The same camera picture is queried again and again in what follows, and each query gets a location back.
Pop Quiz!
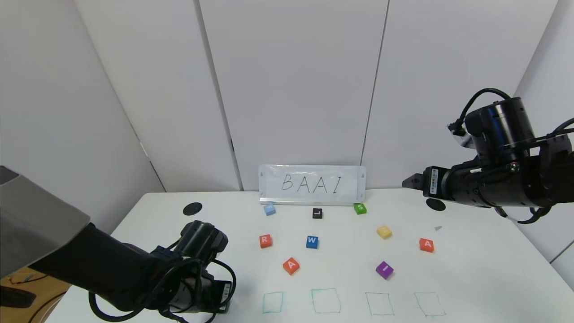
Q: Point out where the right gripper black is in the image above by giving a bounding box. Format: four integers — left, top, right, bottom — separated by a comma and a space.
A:
402, 166, 468, 201

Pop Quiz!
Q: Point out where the white BAAI sign board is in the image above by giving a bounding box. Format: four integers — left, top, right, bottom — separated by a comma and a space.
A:
259, 165, 366, 206

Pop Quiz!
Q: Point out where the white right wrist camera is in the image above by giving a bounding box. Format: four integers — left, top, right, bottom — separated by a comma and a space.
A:
448, 122, 471, 148

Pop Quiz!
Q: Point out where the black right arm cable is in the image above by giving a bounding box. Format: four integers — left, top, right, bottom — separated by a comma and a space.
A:
457, 88, 512, 128

